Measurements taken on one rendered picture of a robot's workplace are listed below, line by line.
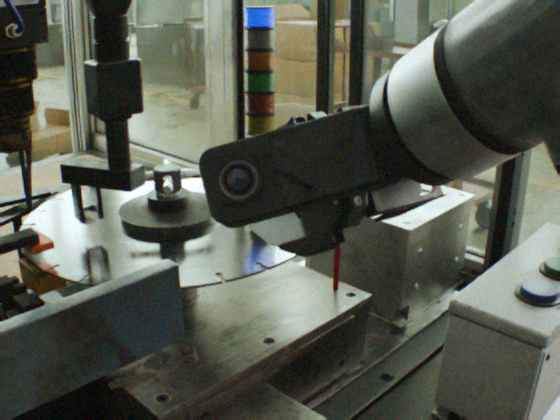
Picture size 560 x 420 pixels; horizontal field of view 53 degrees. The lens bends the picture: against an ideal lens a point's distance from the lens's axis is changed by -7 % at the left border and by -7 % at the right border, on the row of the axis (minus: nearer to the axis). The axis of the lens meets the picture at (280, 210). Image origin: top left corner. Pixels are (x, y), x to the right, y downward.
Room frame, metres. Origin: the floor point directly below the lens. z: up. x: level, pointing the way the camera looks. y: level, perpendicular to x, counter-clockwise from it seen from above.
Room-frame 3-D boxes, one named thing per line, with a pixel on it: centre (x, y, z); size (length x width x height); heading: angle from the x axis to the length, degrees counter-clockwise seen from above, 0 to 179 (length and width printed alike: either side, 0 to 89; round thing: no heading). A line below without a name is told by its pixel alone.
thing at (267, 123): (0.89, 0.03, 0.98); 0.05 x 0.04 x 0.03; 46
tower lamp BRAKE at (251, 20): (0.89, 0.03, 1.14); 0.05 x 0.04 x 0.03; 46
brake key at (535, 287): (0.50, -0.27, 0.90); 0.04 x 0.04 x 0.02
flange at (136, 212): (0.60, 0.12, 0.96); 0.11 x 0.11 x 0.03
